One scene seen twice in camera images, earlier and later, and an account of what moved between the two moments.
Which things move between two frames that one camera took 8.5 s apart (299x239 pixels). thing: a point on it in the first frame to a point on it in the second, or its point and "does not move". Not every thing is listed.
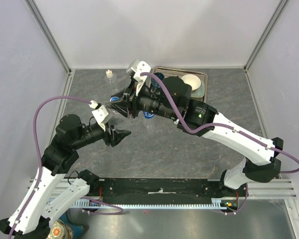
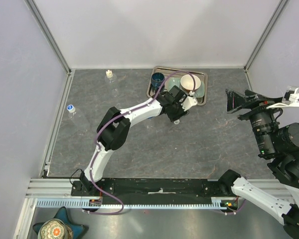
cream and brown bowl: (193, 80) does not move
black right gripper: (121, 106) to (256, 103)
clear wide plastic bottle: (109, 107) to (79, 120)
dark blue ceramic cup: (155, 84) does not move
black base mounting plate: (169, 189) does not move
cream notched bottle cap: (109, 73) does not move
